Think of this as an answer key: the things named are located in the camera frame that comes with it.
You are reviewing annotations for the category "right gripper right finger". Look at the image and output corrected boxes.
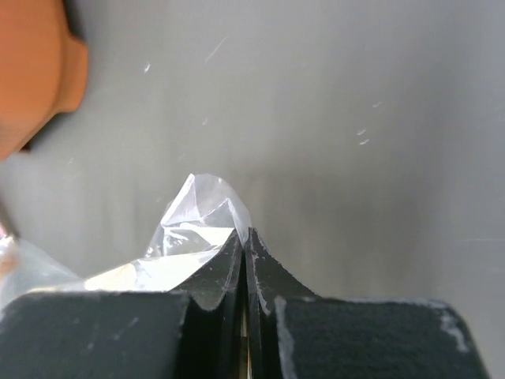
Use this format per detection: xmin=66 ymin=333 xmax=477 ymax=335
xmin=244 ymin=229 xmax=488 ymax=378

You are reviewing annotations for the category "polka dot zip bag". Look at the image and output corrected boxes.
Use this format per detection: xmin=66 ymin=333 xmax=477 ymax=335
xmin=1 ymin=174 xmax=252 ymax=309

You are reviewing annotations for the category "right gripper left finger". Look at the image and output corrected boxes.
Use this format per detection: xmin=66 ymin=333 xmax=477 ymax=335
xmin=1 ymin=233 xmax=241 ymax=378

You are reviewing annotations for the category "orange plastic bin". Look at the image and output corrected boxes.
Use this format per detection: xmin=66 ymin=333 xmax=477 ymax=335
xmin=1 ymin=0 xmax=88 ymax=159

